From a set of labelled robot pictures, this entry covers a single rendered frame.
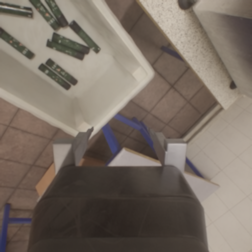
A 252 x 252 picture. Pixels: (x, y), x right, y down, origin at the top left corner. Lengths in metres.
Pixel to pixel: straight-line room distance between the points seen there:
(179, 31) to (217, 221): 1.76
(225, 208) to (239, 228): 0.18
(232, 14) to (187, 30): 0.19
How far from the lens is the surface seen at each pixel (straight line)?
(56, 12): 0.78
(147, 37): 1.45
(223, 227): 2.05
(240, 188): 2.01
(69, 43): 0.80
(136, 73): 0.70
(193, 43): 0.69
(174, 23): 0.62
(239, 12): 0.50
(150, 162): 0.95
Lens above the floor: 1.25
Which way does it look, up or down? 46 degrees down
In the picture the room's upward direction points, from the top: 148 degrees clockwise
